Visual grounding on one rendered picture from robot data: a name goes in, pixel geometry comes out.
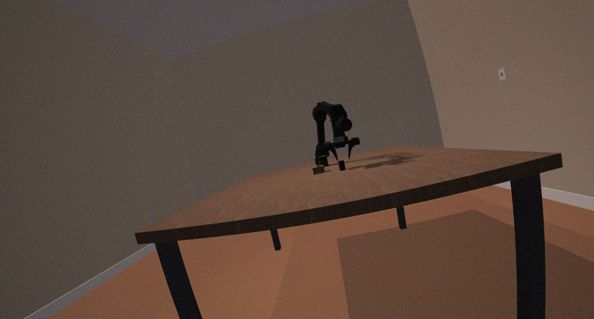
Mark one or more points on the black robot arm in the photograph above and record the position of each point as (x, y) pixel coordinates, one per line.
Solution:
(339, 121)

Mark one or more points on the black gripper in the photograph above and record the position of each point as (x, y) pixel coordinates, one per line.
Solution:
(331, 146)

